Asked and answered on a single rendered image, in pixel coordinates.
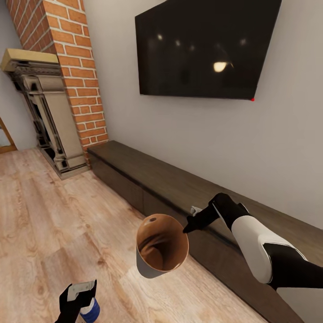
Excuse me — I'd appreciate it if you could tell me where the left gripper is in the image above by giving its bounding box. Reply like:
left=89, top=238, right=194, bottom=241
left=59, top=280, right=97, bottom=318

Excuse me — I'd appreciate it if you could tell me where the can of soda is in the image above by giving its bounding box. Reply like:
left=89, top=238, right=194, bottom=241
left=80, top=297, right=100, bottom=323

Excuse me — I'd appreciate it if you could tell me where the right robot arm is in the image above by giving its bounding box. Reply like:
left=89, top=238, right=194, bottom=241
left=183, top=192, right=323, bottom=323

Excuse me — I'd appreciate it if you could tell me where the trash can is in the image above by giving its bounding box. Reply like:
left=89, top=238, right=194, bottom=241
left=136, top=214, right=189, bottom=279

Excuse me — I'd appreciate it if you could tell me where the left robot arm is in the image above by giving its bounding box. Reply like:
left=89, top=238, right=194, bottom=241
left=55, top=280, right=97, bottom=323

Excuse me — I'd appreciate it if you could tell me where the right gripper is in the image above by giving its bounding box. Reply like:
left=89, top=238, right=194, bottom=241
left=183, top=210, right=213, bottom=233

